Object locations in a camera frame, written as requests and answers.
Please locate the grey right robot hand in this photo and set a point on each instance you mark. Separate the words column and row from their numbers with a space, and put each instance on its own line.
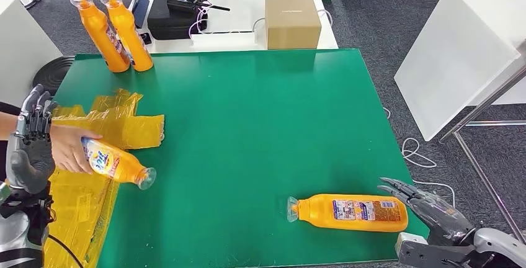
column 443, row 221

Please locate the yellow tape sheet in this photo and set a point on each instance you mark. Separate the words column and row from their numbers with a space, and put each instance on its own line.
column 82, row 217

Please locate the person's right hand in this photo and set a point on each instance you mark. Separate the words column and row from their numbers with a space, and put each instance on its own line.
column 67, row 147

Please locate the green table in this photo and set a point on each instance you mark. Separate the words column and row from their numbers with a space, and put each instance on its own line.
column 246, row 101

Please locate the person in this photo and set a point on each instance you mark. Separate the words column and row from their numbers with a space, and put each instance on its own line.
column 6, row 126

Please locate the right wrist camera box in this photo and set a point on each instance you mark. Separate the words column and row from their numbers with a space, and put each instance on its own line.
column 419, row 256

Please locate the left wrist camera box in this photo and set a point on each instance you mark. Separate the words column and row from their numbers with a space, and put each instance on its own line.
column 4, row 194

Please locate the orange detergent bottle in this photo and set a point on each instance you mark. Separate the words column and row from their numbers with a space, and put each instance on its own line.
column 316, row 214
column 127, row 32
column 123, row 167
column 98, row 36

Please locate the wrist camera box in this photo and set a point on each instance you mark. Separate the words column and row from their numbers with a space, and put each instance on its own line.
column 4, row 194
column 419, row 256

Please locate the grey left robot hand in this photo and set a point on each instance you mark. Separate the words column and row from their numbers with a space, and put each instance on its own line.
column 31, row 163

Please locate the black carrying case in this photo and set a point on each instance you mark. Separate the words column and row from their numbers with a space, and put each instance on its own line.
column 168, row 21

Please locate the person's right forearm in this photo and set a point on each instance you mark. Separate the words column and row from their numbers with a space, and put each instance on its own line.
column 6, row 126

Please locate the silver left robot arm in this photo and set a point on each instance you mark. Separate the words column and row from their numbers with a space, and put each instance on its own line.
column 12, row 237

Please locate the black round stool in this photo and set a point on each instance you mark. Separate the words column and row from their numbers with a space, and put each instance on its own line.
column 53, row 75

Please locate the cardboard box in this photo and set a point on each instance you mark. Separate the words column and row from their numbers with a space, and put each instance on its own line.
column 291, row 23

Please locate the black smartphone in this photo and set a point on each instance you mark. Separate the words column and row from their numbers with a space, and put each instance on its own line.
column 146, row 39

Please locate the dark tablet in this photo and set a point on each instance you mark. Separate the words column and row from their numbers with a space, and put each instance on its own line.
column 141, row 11

